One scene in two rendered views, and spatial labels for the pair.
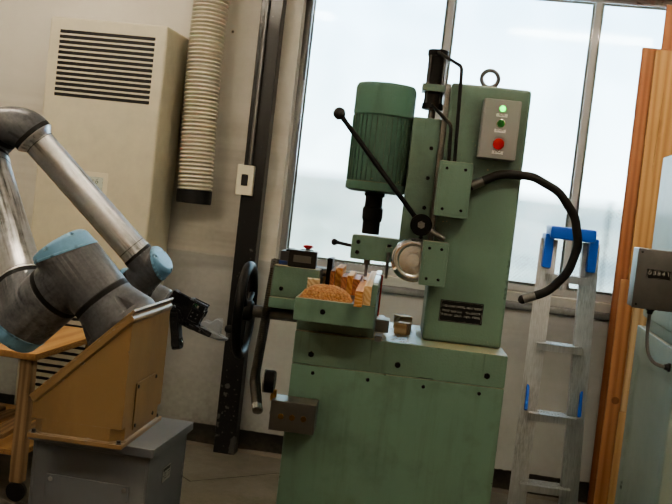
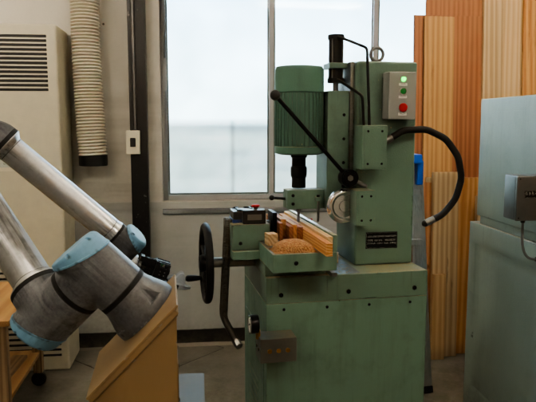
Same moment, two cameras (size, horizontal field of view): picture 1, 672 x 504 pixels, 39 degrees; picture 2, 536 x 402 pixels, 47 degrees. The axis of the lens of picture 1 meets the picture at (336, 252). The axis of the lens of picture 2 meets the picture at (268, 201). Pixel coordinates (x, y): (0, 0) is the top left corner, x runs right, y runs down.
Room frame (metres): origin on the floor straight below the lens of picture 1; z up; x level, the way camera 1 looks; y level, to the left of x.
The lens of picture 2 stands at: (0.63, 0.60, 1.30)
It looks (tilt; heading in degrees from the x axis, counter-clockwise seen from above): 7 degrees down; 345
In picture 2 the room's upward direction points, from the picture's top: straight up
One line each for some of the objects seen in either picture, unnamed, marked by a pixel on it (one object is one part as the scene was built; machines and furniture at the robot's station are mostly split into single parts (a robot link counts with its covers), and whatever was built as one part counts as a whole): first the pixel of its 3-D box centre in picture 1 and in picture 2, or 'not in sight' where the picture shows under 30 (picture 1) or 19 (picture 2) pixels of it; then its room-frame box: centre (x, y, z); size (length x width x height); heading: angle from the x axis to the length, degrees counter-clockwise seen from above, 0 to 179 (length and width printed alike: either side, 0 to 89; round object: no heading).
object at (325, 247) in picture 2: (363, 288); (301, 231); (2.71, -0.09, 0.92); 0.67 x 0.02 x 0.04; 176
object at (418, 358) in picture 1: (399, 347); (329, 271); (2.76, -0.22, 0.76); 0.57 x 0.45 x 0.09; 86
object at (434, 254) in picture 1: (433, 263); (361, 206); (2.60, -0.27, 1.02); 0.09 x 0.07 x 0.12; 176
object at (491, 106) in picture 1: (499, 130); (399, 96); (2.60, -0.40, 1.40); 0.10 x 0.06 x 0.16; 86
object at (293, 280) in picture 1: (297, 281); (247, 234); (2.75, 0.10, 0.92); 0.15 x 0.13 x 0.09; 176
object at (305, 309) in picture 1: (324, 299); (270, 245); (2.75, 0.02, 0.87); 0.61 x 0.30 x 0.06; 176
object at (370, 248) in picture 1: (375, 250); (304, 200); (2.76, -0.11, 1.03); 0.14 x 0.07 x 0.09; 86
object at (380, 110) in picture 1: (381, 139); (299, 111); (2.76, -0.09, 1.35); 0.18 x 0.18 x 0.31
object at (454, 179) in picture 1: (453, 189); (370, 147); (2.60, -0.30, 1.23); 0.09 x 0.08 x 0.15; 86
